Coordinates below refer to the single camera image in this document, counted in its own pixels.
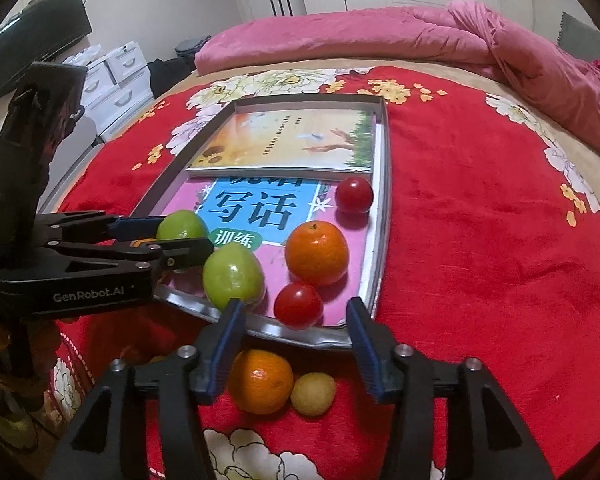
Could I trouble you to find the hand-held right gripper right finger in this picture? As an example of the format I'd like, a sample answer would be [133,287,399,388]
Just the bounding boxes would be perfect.
[345,297,556,480]

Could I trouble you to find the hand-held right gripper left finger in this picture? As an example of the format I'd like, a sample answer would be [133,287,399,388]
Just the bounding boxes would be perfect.
[45,298,248,480]

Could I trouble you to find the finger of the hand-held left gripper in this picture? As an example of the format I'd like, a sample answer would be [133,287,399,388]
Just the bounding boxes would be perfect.
[55,237,215,281]
[35,211,168,246]

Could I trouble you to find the small green jujube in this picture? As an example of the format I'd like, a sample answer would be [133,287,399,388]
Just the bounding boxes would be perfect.
[156,210,211,242]

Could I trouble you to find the orange tangerine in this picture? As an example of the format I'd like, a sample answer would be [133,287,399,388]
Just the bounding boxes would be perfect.
[285,221,351,287]
[227,349,295,415]

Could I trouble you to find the large green jujube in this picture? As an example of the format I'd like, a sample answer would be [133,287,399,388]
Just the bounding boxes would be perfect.
[202,244,266,311]

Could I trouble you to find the red cherry tomato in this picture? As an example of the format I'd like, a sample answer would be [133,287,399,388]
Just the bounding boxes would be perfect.
[335,176,374,214]
[273,282,324,331]

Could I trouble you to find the grey metal tray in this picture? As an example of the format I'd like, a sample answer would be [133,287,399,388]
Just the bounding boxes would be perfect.
[130,92,393,351]

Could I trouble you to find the tiny yellow jujube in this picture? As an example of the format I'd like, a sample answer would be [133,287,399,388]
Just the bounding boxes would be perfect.
[290,372,337,417]

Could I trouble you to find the pink cover book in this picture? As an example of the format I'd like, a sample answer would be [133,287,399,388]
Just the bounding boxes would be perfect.
[157,175,376,328]

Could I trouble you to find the grey upholstered bench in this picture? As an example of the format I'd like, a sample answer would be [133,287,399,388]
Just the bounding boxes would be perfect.
[35,115,106,216]

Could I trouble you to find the white drawer chest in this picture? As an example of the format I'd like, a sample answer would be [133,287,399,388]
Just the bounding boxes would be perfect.
[62,42,153,143]

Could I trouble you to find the red floral blanket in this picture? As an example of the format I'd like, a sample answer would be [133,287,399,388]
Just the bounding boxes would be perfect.
[50,65,600,480]

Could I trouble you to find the yellow cover book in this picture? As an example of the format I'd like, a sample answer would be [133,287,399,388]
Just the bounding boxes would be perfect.
[186,110,376,173]

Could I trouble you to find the black bag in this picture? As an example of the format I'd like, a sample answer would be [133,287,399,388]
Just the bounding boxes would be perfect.
[147,58,196,98]

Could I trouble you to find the white plastic bags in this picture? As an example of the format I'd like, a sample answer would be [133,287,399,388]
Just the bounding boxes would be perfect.
[62,45,103,66]

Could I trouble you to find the grey denim pile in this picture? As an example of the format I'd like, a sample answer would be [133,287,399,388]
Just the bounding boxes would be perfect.
[175,36,212,58]

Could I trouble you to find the black flat television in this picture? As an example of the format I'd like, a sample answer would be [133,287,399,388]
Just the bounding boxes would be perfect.
[0,0,93,101]

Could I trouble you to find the pink duvet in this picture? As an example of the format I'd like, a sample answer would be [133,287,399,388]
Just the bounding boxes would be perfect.
[194,0,600,166]

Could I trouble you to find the beige bed sheet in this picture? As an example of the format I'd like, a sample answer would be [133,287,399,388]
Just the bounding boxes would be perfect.
[40,57,600,241]

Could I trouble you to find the grey cushion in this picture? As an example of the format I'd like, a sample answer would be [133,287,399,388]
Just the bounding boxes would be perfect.
[557,12,600,68]

